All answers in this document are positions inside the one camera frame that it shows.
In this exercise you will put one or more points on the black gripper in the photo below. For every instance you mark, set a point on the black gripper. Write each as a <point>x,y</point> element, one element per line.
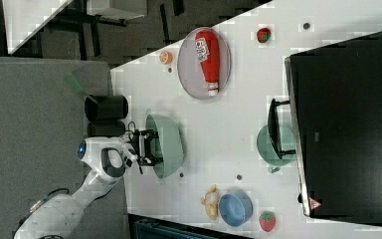
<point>140,145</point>

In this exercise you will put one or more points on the green oval strainer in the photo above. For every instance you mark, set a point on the green oval strainer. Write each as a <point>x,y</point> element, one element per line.
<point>168,145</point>

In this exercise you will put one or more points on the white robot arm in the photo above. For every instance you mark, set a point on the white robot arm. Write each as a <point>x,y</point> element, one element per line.
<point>57,216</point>

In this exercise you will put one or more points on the yellow toy food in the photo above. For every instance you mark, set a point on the yellow toy food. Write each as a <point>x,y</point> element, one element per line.
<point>211,201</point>

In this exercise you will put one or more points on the orange slice toy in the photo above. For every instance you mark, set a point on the orange slice toy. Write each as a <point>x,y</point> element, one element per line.
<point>165,57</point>

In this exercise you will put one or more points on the pink round plate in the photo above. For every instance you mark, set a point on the pink round plate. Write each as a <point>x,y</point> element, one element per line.
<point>189,70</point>

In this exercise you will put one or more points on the green spatula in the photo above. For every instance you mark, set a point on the green spatula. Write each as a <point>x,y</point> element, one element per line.
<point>77,88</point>

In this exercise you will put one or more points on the blue bowl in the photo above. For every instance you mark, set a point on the blue bowl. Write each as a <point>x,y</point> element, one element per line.
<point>236,208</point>

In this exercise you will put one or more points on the green mug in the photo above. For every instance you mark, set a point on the green mug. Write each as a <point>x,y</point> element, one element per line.
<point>267,151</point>

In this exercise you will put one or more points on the red ketchup bottle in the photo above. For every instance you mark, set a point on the red ketchup bottle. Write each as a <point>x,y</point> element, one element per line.
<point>207,51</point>

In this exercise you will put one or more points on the large red strawberry toy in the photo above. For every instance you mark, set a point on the large red strawberry toy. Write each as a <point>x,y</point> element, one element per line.
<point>267,221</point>

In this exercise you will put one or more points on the small red strawberry toy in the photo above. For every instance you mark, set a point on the small red strawberry toy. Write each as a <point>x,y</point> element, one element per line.
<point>263,35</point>

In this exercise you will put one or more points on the black toaster oven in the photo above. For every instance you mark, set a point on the black toaster oven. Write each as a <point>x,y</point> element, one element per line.
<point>335,101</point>

